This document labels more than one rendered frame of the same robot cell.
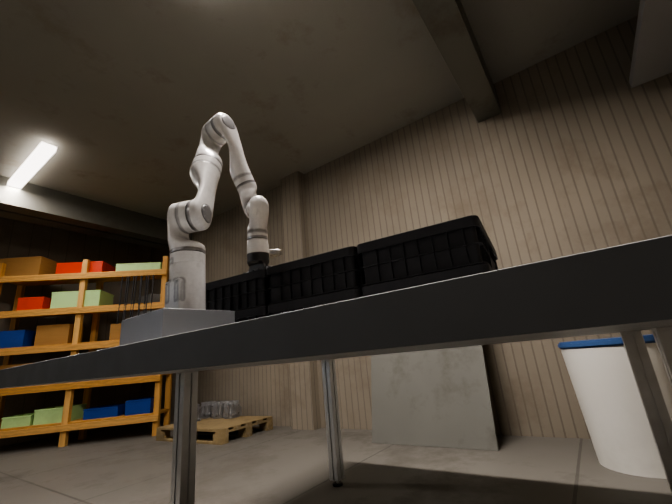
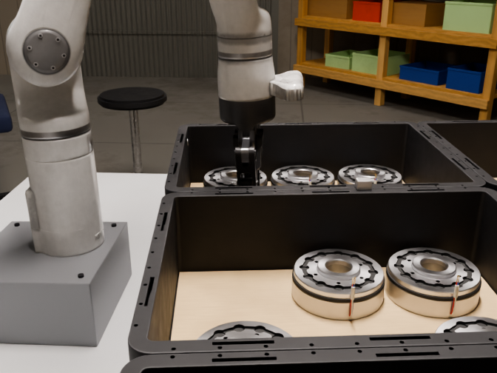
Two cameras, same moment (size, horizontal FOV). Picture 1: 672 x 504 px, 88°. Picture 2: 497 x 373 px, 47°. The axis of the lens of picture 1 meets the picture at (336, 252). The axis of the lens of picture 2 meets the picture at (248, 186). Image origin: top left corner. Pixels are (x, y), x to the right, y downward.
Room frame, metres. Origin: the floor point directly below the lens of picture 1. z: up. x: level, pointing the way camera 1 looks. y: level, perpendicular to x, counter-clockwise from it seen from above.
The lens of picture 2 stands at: (0.75, -0.37, 1.19)
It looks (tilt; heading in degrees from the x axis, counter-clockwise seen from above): 22 degrees down; 59
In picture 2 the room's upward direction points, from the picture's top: straight up
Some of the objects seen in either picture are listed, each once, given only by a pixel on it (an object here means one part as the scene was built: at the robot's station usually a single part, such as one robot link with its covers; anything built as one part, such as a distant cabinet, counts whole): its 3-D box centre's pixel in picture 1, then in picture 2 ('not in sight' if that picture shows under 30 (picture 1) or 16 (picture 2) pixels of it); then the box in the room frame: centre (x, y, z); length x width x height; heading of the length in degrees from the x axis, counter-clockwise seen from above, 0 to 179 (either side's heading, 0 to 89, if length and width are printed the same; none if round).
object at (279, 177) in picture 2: not in sight; (302, 177); (1.27, 0.32, 0.86); 0.10 x 0.10 x 0.01
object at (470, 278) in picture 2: not in sight; (433, 270); (1.22, 0.00, 0.86); 0.10 x 0.10 x 0.01
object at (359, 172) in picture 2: not in sight; (370, 173); (1.37, 0.27, 0.86); 0.05 x 0.05 x 0.01
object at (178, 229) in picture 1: (187, 230); (48, 77); (0.91, 0.41, 1.04); 0.09 x 0.09 x 0.17; 81
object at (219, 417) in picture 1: (215, 419); not in sight; (4.09, 1.47, 0.15); 1.07 x 0.74 x 0.30; 56
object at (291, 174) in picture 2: not in sight; (302, 174); (1.27, 0.32, 0.86); 0.05 x 0.05 x 0.01
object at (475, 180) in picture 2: (268, 289); (310, 158); (1.23, 0.25, 0.92); 0.40 x 0.30 x 0.02; 152
